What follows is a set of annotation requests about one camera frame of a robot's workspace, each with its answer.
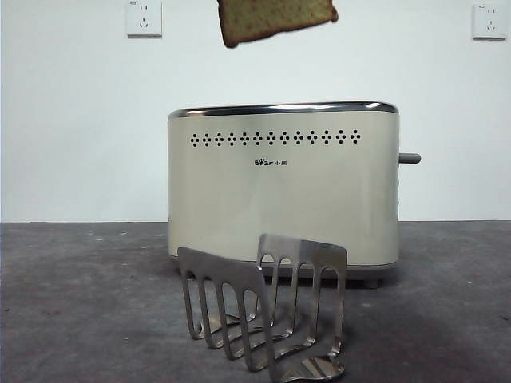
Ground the white wall socket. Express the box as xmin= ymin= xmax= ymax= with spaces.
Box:
xmin=126 ymin=1 xmax=164 ymax=39
xmin=472 ymin=3 xmax=503 ymax=41

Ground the stainless steel toast rack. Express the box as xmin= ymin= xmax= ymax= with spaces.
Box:
xmin=176 ymin=233 xmax=349 ymax=383

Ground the cream and steel toaster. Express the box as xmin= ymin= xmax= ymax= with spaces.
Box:
xmin=167 ymin=101 xmax=402 ymax=290

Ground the slice of toast bread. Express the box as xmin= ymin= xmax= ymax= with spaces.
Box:
xmin=217 ymin=0 xmax=340 ymax=49

